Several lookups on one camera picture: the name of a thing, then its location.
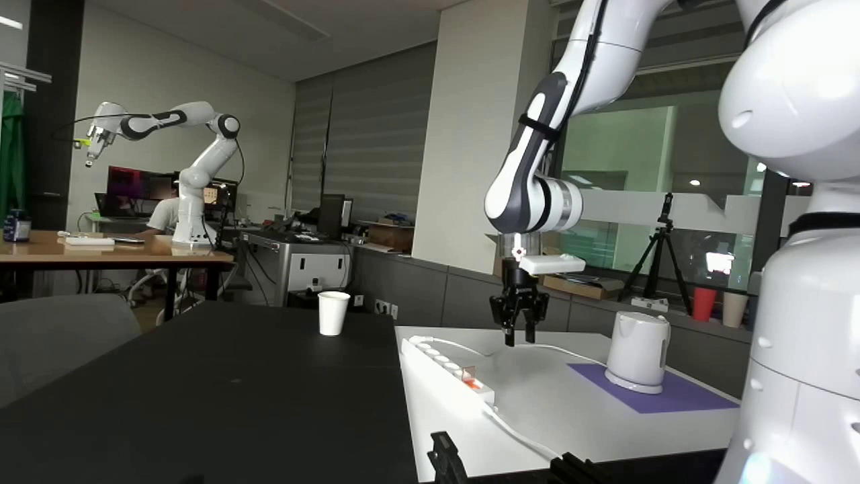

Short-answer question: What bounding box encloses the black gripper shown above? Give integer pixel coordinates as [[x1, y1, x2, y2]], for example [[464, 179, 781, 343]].
[[485, 257, 551, 350]]

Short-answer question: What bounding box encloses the white power strip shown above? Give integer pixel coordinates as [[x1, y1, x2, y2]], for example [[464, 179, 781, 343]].
[[402, 337, 493, 407]]

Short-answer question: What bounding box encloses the open cardboard box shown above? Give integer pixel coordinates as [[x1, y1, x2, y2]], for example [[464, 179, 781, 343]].
[[485, 230, 577, 288]]

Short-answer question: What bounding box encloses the flat cardboard box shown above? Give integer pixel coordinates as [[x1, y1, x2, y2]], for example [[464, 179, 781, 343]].
[[539, 274, 608, 305]]

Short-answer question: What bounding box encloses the white electric kettle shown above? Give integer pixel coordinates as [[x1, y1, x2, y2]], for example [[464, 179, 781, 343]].
[[604, 311, 673, 398]]

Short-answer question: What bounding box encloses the black table clamp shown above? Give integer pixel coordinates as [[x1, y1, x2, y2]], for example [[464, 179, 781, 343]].
[[423, 429, 471, 484], [544, 452, 624, 484]]

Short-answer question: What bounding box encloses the purple mat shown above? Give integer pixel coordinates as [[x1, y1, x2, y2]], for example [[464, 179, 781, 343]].
[[567, 360, 739, 417]]

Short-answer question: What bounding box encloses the red cup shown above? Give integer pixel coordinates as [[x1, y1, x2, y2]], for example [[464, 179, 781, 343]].
[[687, 286, 719, 327]]

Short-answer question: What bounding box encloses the white paper cup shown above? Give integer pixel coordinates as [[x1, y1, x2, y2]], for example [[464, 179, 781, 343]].
[[316, 290, 351, 343]]

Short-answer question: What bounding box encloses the beige cup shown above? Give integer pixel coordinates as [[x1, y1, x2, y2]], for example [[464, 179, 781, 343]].
[[719, 290, 749, 331]]

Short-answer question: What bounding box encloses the grey metal cabinet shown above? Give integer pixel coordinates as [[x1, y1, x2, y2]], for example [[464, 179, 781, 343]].
[[235, 231, 354, 311]]

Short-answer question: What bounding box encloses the seated person white shirt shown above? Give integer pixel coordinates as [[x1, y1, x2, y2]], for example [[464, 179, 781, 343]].
[[144, 175, 186, 237]]

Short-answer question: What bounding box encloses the dark computer monitor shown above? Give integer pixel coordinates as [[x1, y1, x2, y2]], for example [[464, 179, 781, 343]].
[[105, 165, 182, 222]]

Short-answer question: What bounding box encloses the wooden table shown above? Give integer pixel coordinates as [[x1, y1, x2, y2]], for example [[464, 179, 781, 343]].
[[0, 230, 235, 327]]

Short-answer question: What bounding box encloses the grey chair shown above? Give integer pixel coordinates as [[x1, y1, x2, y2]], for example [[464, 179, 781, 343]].
[[0, 293, 144, 411]]

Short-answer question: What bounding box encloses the green cloth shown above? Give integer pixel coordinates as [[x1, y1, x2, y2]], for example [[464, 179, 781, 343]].
[[0, 86, 26, 222]]

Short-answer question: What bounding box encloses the white power strip cable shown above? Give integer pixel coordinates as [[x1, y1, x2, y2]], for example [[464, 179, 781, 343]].
[[480, 405, 557, 466]]

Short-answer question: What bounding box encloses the white wall outlet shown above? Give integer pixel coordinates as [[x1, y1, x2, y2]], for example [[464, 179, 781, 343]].
[[371, 297, 402, 324]]

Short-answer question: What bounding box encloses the black camera tripod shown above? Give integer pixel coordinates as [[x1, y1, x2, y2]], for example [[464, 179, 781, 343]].
[[614, 191, 696, 319]]

